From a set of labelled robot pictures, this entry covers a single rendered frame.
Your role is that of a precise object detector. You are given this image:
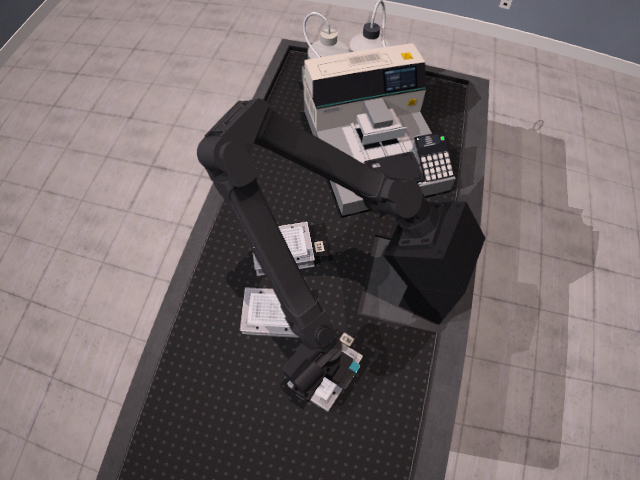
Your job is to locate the white plastic bottle with black cap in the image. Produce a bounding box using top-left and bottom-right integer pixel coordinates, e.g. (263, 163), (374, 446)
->
(349, 22), (383, 53)

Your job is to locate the white multi-well plate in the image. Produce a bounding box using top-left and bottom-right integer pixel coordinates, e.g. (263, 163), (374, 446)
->
(280, 226), (307, 257)
(247, 293), (289, 327)
(315, 377), (336, 400)

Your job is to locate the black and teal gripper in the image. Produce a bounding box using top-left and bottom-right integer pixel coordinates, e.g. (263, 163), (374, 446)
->
(323, 351), (360, 390)

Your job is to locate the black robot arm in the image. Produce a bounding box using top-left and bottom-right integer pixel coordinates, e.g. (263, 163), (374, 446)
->
(197, 98), (446, 402)

